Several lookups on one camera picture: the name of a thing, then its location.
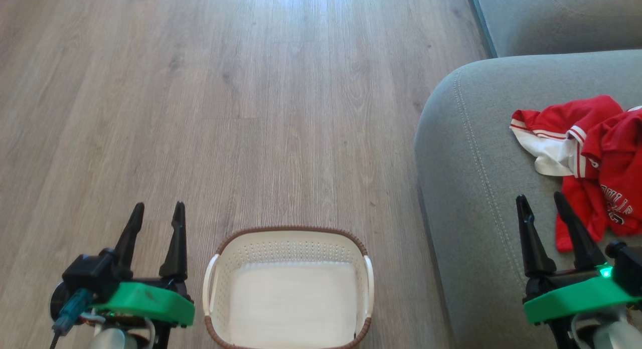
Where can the grey sofa seat cushion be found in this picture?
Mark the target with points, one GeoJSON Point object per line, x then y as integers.
{"type": "Point", "coordinates": [562, 18]}

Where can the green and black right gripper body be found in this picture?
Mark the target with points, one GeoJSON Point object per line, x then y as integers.
{"type": "Point", "coordinates": [572, 296]}

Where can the red and white jersey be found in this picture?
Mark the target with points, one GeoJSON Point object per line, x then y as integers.
{"type": "Point", "coordinates": [617, 153]}

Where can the grey sofa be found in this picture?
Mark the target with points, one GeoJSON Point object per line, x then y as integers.
{"type": "Point", "coordinates": [476, 188]}

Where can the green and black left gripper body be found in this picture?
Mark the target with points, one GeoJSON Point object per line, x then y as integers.
{"type": "Point", "coordinates": [150, 301]}

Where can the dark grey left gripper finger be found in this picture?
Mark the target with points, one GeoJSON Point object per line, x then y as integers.
{"type": "Point", "coordinates": [176, 243]}
{"type": "Point", "coordinates": [131, 233]}

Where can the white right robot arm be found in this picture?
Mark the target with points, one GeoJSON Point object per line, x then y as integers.
{"type": "Point", "coordinates": [617, 336]}

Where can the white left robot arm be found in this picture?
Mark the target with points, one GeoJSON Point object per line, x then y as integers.
{"type": "Point", "coordinates": [113, 339]}

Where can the black camera box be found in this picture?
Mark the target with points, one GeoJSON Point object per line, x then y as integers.
{"type": "Point", "coordinates": [90, 276]}
{"type": "Point", "coordinates": [629, 266]}

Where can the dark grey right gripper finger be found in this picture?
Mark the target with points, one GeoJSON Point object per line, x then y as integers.
{"type": "Point", "coordinates": [579, 238]}
{"type": "Point", "coordinates": [534, 243]}

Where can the white laundry basket brown rim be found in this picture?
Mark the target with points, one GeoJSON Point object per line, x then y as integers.
{"type": "Point", "coordinates": [291, 299]}

